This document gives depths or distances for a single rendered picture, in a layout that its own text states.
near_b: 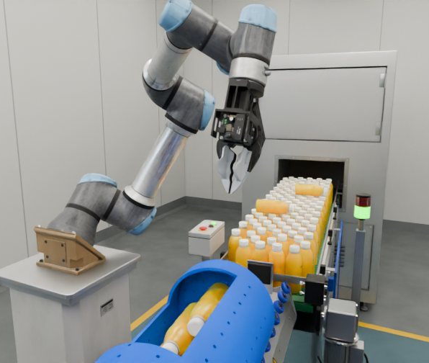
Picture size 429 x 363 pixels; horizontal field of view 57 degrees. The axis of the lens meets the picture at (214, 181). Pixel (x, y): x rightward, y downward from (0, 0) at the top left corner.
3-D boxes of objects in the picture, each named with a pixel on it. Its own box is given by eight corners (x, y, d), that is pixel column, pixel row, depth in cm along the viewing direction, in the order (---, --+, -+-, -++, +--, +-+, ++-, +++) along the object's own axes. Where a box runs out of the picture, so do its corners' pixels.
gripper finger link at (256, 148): (232, 168, 77) (240, 126, 78) (235, 170, 79) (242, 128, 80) (255, 172, 76) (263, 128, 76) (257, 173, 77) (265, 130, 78)
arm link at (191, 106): (104, 212, 139) (179, 73, 127) (142, 230, 143) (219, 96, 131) (98, 226, 128) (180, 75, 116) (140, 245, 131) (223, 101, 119)
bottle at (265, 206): (255, 202, 201) (288, 204, 196) (258, 196, 207) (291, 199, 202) (255, 214, 204) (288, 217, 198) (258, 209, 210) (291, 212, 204)
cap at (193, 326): (208, 328, 90) (206, 332, 88) (196, 335, 91) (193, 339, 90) (198, 314, 90) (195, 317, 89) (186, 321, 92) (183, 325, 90)
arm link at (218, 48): (210, 30, 92) (224, 11, 81) (250, 56, 94) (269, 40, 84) (195, 59, 91) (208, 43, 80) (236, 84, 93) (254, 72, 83)
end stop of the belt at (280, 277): (216, 271, 165) (216, 265, 165) (217, 271, 166) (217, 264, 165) (314, 287, 152) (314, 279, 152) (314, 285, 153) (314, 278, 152)
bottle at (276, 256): (286, 290, 160) (287, 251, 156) (269, 292, 159) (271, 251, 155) (281, 283, 166) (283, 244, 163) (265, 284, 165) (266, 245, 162)
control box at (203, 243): (188, 253, 172) (188, 231, 170) (204, 239, 190) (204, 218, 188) (209, 256, 168) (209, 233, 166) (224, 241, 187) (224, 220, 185)
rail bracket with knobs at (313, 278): (298, 305, 149) (299, 279, 147) (301, 296, 155) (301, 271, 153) (325, 309, 145) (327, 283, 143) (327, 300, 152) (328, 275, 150)
